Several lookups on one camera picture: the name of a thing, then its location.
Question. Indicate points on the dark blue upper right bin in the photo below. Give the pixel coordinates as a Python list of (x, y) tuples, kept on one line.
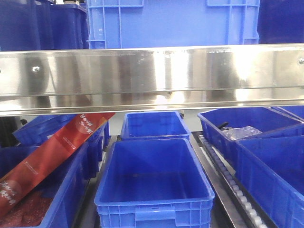
[(281, 21)]

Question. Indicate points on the light blue upper crate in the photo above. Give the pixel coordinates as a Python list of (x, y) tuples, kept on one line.
[(171, 23)]

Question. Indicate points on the steel divider rail left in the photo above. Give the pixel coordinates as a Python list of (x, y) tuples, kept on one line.
[(87, 216)]

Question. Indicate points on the stainless steel shelf rail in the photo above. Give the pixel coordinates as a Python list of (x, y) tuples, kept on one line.
[(123, 80)]

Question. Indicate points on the long red cardboard box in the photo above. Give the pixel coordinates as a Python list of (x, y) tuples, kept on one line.
[(31, 171)]

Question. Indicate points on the white roller track right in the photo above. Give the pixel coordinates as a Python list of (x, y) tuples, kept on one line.
[(248, 211)]

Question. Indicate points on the clear plastic wrap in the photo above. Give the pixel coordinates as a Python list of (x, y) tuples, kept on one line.
[(240, 133)]

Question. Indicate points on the dark blue upper left bin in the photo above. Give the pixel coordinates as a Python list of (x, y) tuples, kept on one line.
[(42, 25)]

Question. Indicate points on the dark blue bin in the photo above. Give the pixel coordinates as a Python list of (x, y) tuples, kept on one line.
[(42, 25), (281, 21)]

